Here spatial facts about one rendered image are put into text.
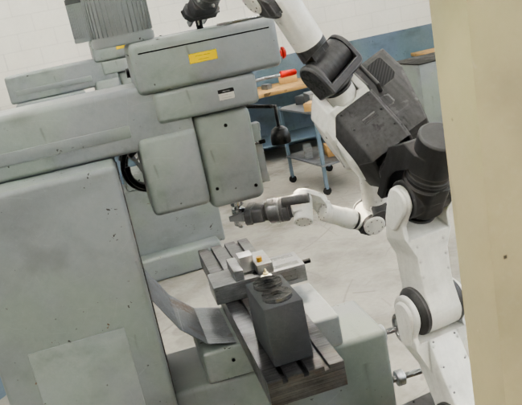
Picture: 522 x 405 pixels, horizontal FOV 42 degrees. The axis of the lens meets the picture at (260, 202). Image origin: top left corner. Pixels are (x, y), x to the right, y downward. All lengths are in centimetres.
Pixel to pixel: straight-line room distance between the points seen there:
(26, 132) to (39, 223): 28
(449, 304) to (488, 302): 138
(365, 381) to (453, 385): 60
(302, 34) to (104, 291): 98
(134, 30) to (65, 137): 39
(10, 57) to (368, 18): 462
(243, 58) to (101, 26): 44
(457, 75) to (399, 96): 140
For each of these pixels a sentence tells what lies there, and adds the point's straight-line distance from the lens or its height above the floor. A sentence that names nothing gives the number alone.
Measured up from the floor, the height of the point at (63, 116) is 172.
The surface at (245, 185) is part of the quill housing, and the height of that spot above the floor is 137.
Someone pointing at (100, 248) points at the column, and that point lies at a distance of 211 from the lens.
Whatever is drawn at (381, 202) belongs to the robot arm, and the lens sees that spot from 237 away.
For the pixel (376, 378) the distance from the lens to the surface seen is 260.
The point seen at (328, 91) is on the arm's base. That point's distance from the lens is 190.
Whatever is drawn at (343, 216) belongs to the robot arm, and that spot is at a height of 118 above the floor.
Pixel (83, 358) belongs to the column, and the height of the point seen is 99.
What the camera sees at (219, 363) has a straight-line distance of 237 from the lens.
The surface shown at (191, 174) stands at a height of 145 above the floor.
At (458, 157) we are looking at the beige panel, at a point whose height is 179.
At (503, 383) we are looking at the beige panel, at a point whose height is 159.
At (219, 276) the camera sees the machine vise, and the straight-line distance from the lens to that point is 254.
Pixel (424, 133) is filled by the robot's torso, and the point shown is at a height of 155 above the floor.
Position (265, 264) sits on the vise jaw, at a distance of 246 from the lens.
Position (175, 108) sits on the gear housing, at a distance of 215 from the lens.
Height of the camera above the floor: 194
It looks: 16 degrees down
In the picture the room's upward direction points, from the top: 11 degrees counter-clockwise
